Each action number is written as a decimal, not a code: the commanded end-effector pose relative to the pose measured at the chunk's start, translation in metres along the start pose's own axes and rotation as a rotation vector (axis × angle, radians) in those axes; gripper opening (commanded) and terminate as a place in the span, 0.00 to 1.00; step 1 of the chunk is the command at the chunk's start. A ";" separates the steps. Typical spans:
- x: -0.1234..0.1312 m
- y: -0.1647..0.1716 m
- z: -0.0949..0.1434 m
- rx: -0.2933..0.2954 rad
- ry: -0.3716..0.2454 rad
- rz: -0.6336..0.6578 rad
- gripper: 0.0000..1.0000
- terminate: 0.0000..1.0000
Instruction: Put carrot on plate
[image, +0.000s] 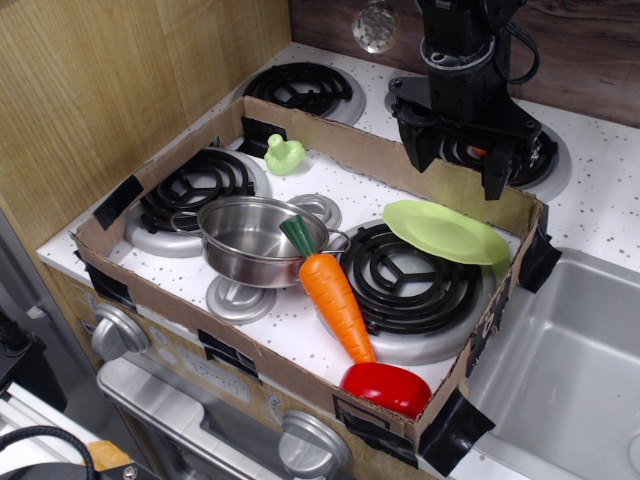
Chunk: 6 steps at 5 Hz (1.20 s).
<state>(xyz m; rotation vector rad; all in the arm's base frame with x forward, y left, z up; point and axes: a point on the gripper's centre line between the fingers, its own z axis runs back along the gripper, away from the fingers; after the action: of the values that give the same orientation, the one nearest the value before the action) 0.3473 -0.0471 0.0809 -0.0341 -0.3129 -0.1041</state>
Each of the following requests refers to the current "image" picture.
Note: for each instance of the silver oven door handle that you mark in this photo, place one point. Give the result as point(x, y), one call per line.
point(177, 416)

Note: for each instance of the round silver wall strainer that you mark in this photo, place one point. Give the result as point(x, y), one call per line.
point(376, 27)

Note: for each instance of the front left black burner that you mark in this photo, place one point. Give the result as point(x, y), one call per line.
point(164, 222)

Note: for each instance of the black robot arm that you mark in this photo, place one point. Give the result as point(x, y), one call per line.
point(473, 51)

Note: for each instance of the orange sponge bottom left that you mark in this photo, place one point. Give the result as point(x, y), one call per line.
point(105, 455)

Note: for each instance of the left silver stove knob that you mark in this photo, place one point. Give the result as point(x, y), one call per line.
point(116, 334)

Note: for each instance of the silver toy sink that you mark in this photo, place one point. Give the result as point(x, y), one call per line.
point(560, 380)

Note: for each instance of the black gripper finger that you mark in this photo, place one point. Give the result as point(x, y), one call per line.
point(422, 144)
point(496, 170)

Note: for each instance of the silver stove knob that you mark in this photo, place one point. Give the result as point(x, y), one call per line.
point(116, 334)
point(309, 449)

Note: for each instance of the orange toy carrot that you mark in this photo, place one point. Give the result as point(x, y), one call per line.
point(326, 284)

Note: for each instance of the front right black burner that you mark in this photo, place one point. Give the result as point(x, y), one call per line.
point(418, 308)

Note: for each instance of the brown cardboard fence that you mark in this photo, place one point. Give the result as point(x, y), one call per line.
point(447, 428)

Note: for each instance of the black burner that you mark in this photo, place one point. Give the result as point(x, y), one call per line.
point(317, 89)
point(550, 158)
point(164, 222)
point(418, 308)

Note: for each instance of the light green plastic plate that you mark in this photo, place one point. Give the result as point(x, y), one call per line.
point(445, 233)

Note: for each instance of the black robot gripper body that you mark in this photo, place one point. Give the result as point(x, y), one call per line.
point(479, 113)

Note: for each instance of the right silver stove knob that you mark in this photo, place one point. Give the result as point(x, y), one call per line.
point(309, 449)

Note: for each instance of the small stainless steel pot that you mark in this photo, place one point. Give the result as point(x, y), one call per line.
point(242, 240)

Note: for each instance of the back right black burner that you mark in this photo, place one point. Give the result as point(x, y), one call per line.
point(550, 158)

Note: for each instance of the back left black burner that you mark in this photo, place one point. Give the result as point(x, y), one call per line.
point(317, 89)

